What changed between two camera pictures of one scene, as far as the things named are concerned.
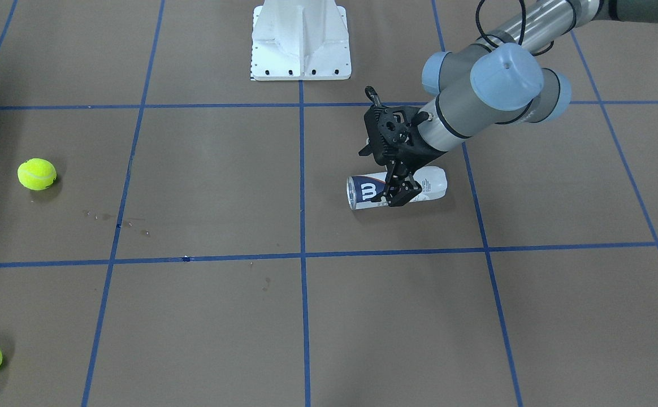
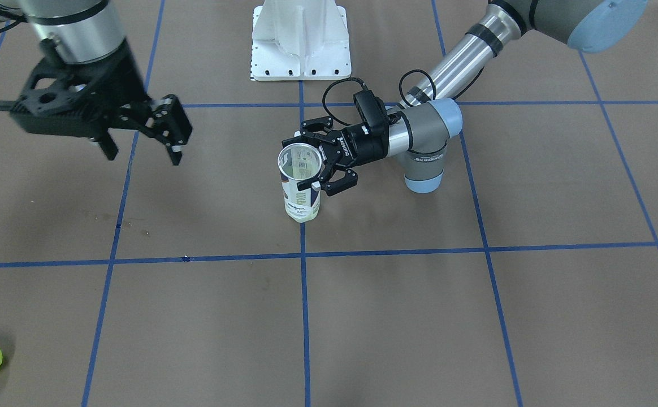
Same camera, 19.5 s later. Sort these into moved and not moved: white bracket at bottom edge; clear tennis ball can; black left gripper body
Moved: clear tennis ball can; black left gripper body
Not moved: white bracket at bottom edge
